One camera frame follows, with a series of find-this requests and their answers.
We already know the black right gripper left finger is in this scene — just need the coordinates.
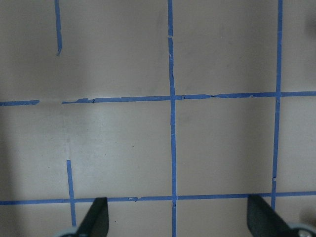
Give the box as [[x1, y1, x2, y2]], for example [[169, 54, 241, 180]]
[[75, 197, 109, 237]]

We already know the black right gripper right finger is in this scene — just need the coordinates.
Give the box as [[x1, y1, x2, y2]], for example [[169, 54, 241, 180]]
[[247, 195, 295, 237]]

